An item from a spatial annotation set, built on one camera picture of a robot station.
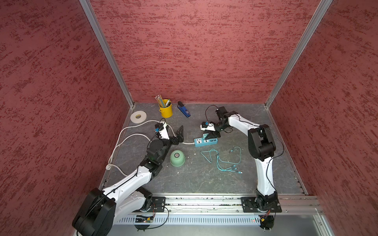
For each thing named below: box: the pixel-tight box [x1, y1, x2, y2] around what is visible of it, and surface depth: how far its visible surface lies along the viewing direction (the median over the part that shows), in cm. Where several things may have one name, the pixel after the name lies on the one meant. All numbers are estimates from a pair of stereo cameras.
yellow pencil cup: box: [158, 103, 173, 118], surface depth 109 cm
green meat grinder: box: [169, 149, 186, 167], surface depth 82 cm
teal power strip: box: [193, 137, 219, 148], surface depth 97 cm
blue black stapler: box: [177, 100, 191, 118], surface depth 116 cm
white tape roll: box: [129, 110, 148, 124], surface depth 113 cm
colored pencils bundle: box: [154, 94, 167, 108], surface depth 106 cm
